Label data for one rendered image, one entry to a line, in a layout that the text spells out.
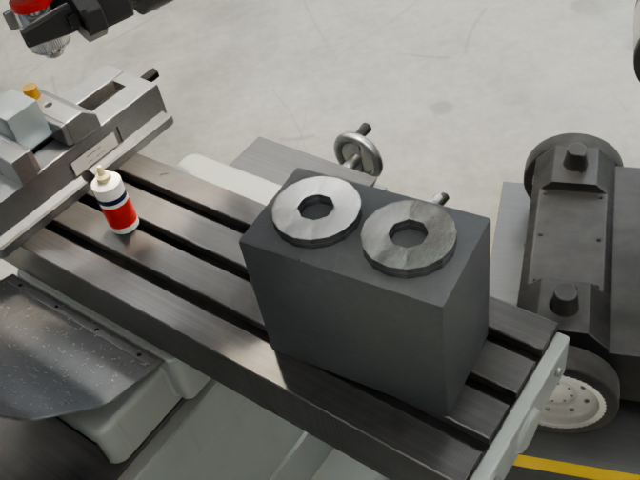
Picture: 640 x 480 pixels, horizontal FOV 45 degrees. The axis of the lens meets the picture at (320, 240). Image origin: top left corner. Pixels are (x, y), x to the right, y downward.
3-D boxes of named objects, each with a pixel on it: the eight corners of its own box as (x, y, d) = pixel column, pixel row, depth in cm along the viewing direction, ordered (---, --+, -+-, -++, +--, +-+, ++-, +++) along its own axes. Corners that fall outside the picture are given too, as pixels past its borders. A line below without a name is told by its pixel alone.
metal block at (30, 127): (28, 121, 115) (10, 88, 111) (52, 133, 112) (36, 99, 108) (0, 141, 112) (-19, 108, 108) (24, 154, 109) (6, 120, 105)
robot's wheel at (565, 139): (617, 206, 169) (630, 133, 155) (616, 222, 166) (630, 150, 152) (523, 198, 175) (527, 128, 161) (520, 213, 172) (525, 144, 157)
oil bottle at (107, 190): (125, 210, 111) (99, 152, 103) (145, 220, 109) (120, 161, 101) (105, 229, 109) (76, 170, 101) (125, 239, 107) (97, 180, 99)
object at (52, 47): (77, 32, 90) (60, -9, 87) (59, 56, 87) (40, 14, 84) (43, 32, 92) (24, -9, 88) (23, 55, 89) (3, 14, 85)
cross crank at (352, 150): (349, 157, 168) (342, 113, 159) (395, 173, 162) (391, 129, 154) (307, 203, 160) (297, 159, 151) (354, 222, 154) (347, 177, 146)
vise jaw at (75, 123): (50, 102, 121) (40, 81, 118) (102, 126, 114) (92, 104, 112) (20, 124, 118) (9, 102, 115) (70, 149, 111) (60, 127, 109)
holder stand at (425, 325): (321, 277, 97) (294, 155, 83) (490, 332, 88) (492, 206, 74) (270, 350, 91) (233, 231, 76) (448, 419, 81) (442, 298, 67)
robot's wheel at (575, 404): (611, 417, 135) (628, 350, 121) (610, 443, 132) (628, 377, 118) (494, 399, 141) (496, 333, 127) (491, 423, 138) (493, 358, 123)
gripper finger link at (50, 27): (16, 25, 84) (68, 1, 86) (29, 50, 86) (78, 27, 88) (21, 30, 83) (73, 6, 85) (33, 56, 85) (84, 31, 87)
